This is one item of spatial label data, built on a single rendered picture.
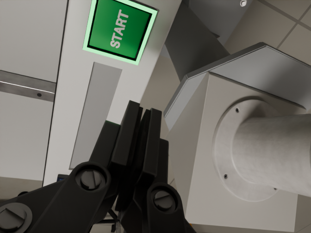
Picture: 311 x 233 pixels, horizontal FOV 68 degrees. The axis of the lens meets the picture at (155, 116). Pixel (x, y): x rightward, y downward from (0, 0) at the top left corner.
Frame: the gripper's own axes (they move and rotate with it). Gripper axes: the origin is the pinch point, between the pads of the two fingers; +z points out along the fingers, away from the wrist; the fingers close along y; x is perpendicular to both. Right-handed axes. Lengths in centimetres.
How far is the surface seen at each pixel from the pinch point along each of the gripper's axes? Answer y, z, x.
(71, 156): -5.1, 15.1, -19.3
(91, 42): -5.6, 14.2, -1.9
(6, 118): -20.3, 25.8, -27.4
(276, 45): 71, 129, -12
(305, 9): 73, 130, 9
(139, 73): -0.3, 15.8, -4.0
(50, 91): -12.5, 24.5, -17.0
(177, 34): 9, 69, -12
